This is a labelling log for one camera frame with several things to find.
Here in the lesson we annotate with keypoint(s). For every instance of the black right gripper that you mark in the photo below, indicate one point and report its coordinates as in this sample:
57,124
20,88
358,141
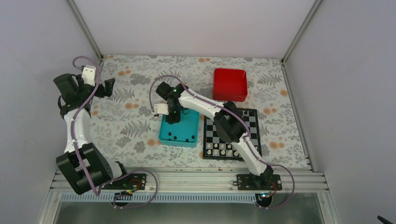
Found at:
174,120

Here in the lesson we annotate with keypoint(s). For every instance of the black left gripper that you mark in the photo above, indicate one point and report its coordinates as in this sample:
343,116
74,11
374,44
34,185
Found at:
108,89

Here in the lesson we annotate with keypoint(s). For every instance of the teal plastic tray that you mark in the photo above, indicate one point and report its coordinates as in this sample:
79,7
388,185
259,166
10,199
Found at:
181,134

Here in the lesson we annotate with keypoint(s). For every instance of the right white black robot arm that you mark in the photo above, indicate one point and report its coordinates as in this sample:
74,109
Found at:
230,126

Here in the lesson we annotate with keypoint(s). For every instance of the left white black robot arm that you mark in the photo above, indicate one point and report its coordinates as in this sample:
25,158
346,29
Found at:
82,164

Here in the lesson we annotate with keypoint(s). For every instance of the black white chess board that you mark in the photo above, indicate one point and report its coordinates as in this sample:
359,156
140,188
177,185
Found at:
210,132

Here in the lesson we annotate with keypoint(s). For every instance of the white chess pieces row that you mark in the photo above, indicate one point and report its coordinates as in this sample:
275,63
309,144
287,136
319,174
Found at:
221,150

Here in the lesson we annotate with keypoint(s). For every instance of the floral patterned table mat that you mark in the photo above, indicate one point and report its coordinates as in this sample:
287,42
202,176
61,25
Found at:
124,129

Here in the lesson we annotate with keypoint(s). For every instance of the red plastic tray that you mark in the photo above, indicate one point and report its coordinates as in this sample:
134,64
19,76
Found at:
230,85

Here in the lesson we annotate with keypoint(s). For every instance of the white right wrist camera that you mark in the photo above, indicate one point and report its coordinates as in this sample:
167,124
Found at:
161,109

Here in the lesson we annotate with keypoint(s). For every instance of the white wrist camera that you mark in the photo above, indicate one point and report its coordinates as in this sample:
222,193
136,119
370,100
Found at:
88,75
161,109

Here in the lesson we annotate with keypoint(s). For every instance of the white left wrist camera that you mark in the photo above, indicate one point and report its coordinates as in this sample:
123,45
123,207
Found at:
88,75

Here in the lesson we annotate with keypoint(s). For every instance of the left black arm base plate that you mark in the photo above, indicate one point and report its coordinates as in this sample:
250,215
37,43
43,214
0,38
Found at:
132,182

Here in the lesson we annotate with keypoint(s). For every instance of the aluminium corner frame post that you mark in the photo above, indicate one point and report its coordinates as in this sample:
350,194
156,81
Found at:
83,25

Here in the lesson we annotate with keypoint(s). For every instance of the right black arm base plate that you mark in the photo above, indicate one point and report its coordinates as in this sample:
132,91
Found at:
246,182

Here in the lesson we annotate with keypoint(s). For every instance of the aluminium rail frame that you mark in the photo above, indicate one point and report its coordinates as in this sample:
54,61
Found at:
195,196

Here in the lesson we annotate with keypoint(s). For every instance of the right aluminium corner post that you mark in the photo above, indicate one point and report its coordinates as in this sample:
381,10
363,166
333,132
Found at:
314,8

